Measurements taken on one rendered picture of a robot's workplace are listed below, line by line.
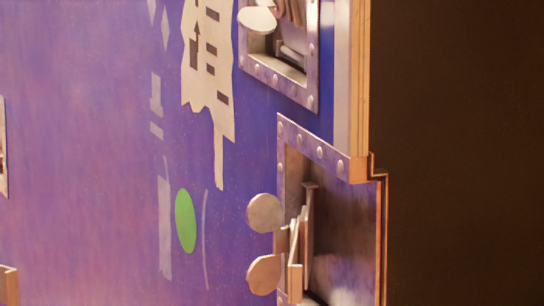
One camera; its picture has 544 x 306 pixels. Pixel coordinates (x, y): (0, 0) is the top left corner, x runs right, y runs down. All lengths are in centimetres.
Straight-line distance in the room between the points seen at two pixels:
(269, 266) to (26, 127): 68
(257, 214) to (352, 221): 6
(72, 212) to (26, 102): 16
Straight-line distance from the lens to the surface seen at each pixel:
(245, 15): 111
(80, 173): 160
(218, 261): 129
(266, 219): 111
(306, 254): 109
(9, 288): 105
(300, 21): 113
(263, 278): 112
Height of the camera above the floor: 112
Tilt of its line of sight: 16 degrees down
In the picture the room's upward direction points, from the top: straight up
